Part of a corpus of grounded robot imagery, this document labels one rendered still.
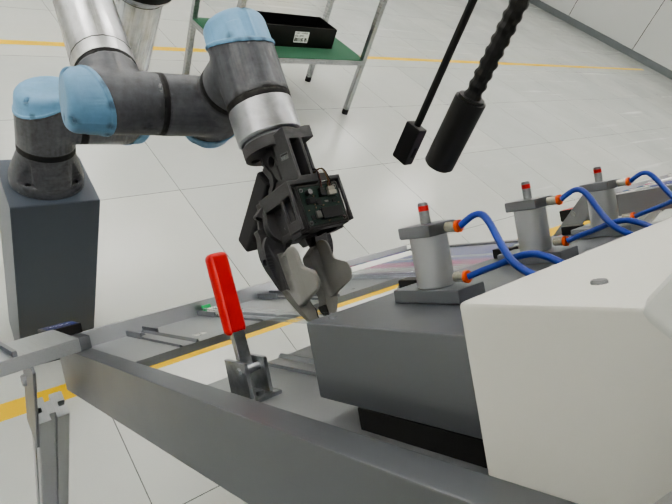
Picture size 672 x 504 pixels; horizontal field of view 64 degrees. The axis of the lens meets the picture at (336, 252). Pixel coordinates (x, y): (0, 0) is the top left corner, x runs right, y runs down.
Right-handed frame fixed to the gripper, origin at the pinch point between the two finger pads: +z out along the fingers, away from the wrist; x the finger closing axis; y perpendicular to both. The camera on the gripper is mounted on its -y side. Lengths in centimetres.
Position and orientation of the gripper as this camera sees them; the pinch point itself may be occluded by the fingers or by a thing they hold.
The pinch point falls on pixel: (318, 314)
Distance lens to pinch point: 61.2
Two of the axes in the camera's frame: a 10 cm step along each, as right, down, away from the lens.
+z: 3.2, 9.4, -1.0
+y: 5.6, -2.7, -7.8
